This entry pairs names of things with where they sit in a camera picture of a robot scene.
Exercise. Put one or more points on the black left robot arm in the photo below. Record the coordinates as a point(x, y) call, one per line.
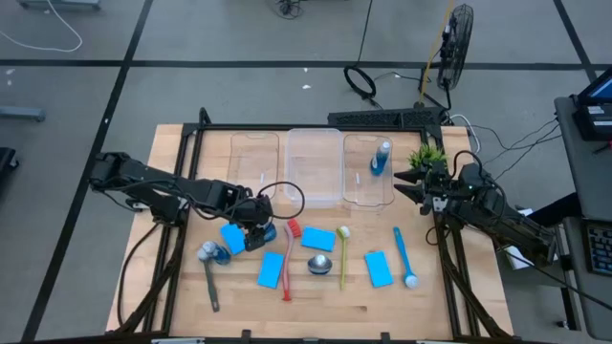
point(143, 179)

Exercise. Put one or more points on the tall clear plastic bin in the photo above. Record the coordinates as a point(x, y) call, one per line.
point(313, 167)

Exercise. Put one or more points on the black table frame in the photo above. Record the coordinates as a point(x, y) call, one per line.
point(311, 127)

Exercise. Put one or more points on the gray desk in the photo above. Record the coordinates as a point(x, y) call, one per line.
point(588, 181)

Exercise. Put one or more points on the black floor object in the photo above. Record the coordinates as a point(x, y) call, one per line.
point(7, 165)

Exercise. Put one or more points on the white paper sheet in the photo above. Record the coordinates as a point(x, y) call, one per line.
point(517, 253)

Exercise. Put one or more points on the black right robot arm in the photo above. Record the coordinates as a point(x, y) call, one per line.
point(507, 220)

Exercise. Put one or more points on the gray metal floor foot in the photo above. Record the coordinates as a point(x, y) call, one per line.
point(59, 4)
point(21, 113)

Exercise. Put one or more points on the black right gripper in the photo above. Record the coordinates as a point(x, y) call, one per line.
point(442, 191)

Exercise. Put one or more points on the red dish brush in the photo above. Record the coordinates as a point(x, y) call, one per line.
point(295, 228)

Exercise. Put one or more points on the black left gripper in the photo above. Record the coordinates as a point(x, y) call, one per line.
point(251, 212)

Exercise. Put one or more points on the blue sponge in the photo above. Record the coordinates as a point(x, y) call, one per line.
point(232, 239)
point(271, 270)
point(378, 269)
point(318, 239)

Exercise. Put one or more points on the black perforated bar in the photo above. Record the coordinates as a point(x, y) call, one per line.
point(382, 117)

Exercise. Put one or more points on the shallow clear plastic bin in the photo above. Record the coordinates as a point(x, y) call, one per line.
point(253, 162)
point(358, 191)

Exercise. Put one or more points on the laptop computer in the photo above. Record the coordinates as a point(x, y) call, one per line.
point(595, 119)

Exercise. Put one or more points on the black floor fan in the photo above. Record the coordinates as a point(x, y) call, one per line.
point(454, 48)

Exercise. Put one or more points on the black keyboard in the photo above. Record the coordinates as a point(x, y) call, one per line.
point(601, 248)

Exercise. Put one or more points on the blue dish brush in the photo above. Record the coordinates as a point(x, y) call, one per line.
point(411, 281)

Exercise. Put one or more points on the green plant white pot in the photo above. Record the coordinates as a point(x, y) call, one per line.
point(425, 156)

